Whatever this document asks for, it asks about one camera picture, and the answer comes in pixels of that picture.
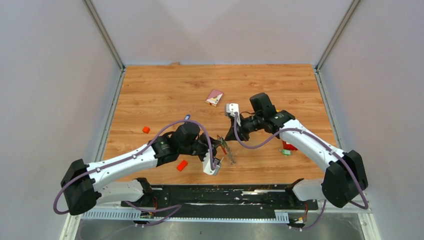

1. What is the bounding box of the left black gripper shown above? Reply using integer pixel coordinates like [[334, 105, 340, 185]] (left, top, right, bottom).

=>
[[179, 133, 221, 166]]

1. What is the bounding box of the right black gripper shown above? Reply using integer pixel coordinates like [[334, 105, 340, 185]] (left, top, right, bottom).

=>
[[225, 112, 264, 142]]

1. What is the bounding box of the metal key organizer red handle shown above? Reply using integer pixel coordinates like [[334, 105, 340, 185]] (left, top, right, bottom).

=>
[[216, 134, 237, 165]]

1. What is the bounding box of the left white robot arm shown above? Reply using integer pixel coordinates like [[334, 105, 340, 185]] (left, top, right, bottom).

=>
[[53, 120, 221, 216]]

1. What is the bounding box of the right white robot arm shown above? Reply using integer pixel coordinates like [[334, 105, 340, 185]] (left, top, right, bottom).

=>
[[225, 92, 369, 210]]

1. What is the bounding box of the small orange block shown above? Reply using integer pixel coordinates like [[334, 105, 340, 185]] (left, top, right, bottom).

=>
[[176, 159, 188, 172]]

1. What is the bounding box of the playing card box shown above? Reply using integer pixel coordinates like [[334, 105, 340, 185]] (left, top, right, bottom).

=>
[[205, 89, 224, 107]]

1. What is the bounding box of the red perforated block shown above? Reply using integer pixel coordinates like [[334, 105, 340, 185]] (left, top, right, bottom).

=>
[[282, 140, 298, 151]]

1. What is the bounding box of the small green toy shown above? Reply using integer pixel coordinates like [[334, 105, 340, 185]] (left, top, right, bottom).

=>
[[279, 149, 293, 156]]

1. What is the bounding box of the small red cube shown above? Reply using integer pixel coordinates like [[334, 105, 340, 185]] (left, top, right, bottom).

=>
[[142, 126, 151, 134]]

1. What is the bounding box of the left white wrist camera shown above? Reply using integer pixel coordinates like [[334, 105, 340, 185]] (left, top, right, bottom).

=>
[[202, 152, 221, 176]]

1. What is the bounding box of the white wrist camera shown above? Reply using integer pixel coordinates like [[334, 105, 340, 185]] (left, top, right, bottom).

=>
[[202, 152, 221, 176], [225, 103, 240, 118]]

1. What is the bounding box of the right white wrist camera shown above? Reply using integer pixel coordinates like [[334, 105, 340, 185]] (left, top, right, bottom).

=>
[[225, 103, 240, 118]]

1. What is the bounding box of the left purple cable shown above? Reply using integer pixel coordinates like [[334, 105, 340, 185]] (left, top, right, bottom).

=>
[[53, 119, 220, 216]]

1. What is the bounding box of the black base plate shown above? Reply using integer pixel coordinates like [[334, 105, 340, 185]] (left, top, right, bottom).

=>
[[133, 184, 319, 214]]

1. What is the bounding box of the white slotted cable duct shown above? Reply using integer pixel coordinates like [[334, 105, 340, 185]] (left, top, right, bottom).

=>
[[81, 205, 290, 224]]

